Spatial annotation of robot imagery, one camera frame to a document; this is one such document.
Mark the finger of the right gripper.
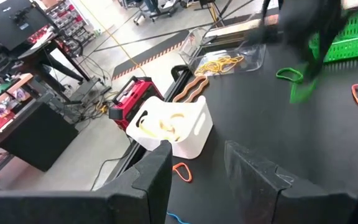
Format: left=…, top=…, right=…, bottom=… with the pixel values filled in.
left=301, top=40, right=318, bottom=80
left=318, top=30, right=338, bottom=75

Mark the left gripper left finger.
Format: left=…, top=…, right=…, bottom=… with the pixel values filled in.
left=0, top=140, right=173, bottom=224

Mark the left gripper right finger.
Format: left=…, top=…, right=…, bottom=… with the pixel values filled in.
left=224, top=140, right=358, bottom=224

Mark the large tan rubber band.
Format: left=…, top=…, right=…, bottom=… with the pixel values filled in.
left=159, top=112, right=186, bottom=142
left=138, top=119, right=158, bottom=138

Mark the long blue rubber band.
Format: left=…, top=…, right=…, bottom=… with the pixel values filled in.
left=166, top=212, right=192, bottom=224

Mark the small orange rubber band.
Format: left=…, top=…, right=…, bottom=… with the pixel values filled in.
left=172, top=162, right=193, bottom=184

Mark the long wavy tan rubber band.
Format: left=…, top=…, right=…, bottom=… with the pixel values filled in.
left=172, top=74, right=210, bottom=103

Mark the green plastic basket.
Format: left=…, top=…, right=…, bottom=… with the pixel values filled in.
left=308, top=9, right=358, bottom=65

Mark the clear plastic container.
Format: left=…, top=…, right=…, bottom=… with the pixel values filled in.
left=178, top=26, right=267, bottom=77

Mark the black table mat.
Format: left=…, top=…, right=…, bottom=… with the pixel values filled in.
left=165, top=40, right=358, bottom=224

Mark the black cabinet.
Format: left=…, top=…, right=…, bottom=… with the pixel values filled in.
left=0, top=102, right=80, bottom=172

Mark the white plastic basket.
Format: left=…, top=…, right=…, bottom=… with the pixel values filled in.
left=125, top=95, right=214, bottom=160

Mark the patterned cloth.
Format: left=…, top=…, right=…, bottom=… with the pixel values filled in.
left=0, top=88, right=27, bottom=118

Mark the red portable power station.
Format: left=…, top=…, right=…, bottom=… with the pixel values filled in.
left=108, top=76, right=165, bottom=131

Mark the office chair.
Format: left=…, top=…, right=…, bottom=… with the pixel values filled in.
left=134, top=0, right=180, bottom=26

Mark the striped edge floor mat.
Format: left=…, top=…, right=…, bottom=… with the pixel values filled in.
left=111, top=29, right=190, bottom=82

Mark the small parts drawer organizer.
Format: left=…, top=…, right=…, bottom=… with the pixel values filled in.
left=47, top=0, right=90, bottom=48

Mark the black computer monitor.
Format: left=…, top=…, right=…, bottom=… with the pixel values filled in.
left=0, top=0, right=53, bottom=52

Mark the black power cable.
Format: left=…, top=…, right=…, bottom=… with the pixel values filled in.
left=90, top=141, right=136, bottom=191

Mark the yellow extension cable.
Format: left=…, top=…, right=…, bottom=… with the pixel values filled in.
left=78, top=0, right=149, bottom=77

